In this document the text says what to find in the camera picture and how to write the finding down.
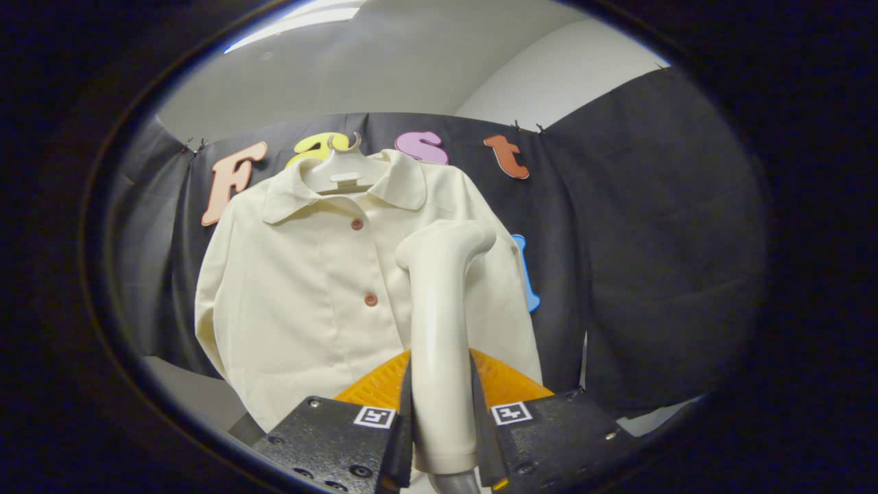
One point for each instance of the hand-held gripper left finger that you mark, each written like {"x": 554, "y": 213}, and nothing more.
{"x": 405, "y": 439}

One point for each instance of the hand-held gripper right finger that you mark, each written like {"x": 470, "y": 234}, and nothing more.
{"x": 482, "y": 432}

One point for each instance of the white garment steamer head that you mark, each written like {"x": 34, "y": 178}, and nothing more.
{"x": 439, "y": 343}

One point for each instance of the cream button shirt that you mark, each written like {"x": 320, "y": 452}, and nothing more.
{"x": 302, "y": 329}

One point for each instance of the white plastic clothes hanger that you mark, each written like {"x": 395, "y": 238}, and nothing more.
{"x": 343, "y": 171}

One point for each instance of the black backdrop cloth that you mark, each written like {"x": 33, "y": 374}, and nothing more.
{"x": 651, "y": 240}

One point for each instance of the ceiling light panel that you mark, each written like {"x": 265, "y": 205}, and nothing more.
{"x": 302, "y": 20}

